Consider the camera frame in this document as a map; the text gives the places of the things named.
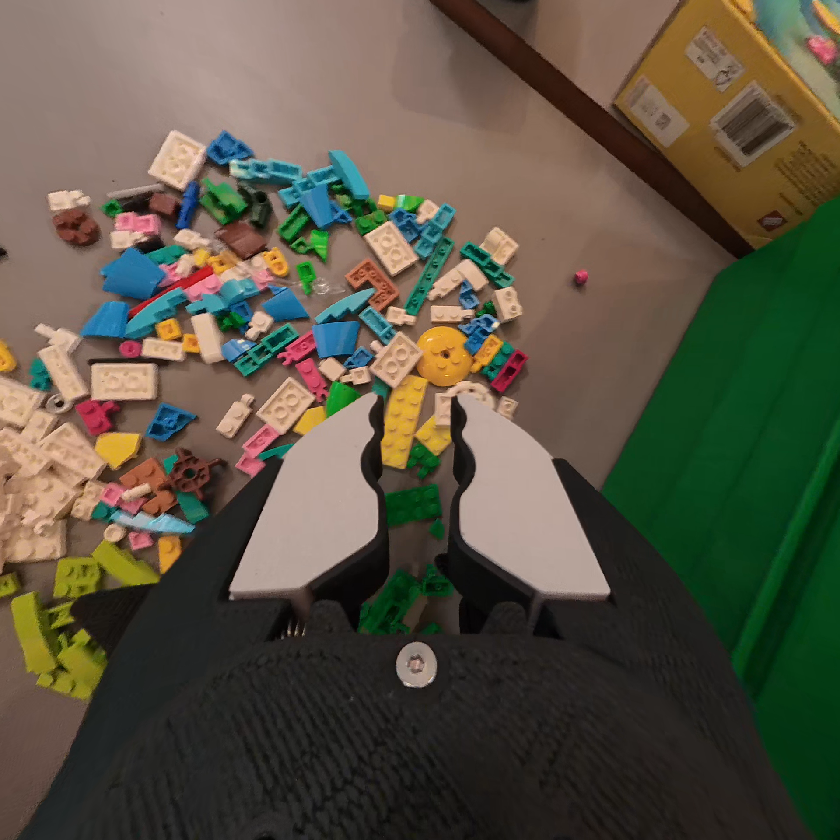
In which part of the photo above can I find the blue wedge brick plate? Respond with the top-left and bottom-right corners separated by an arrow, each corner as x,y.
146,402 -> 198,442

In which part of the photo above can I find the pile of lime toy bricks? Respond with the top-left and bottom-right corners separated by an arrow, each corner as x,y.
0,539 -> 161,702

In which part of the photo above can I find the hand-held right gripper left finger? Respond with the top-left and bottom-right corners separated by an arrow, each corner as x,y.
228,392 -> 389,614

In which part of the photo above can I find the pile of mixed toy bricks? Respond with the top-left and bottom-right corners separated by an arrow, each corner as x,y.
46,129 -> 531,526

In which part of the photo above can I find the green storage bin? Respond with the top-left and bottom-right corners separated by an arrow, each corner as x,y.
600,197 -> 840,840

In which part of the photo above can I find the yellow cardboard box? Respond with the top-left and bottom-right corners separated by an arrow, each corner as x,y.
612,0 -> 840,250

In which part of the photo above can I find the brown corner brick plate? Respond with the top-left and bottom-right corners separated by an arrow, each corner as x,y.
344,258 -> 400,312

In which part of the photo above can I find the pile of white toy bricks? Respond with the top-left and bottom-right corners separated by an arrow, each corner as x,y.
0,322 -> 109,565

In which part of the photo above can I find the pile of green toy bricks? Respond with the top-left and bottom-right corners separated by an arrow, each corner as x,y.
357,453 -> 460,636

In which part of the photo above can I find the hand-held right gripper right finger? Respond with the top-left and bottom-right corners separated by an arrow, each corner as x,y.
438,392 -> 611,614

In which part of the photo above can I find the yellow long brick plate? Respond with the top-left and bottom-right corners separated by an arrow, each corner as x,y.
381,374 -> 429,470

